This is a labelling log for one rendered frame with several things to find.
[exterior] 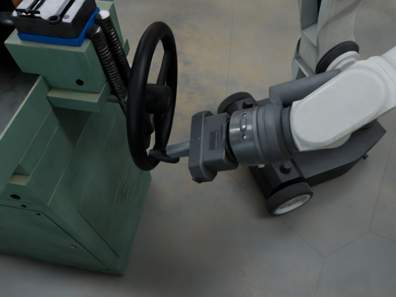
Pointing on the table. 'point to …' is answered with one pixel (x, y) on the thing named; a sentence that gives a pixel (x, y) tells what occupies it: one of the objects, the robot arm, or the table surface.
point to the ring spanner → (59, 13)
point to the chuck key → (29, 8)
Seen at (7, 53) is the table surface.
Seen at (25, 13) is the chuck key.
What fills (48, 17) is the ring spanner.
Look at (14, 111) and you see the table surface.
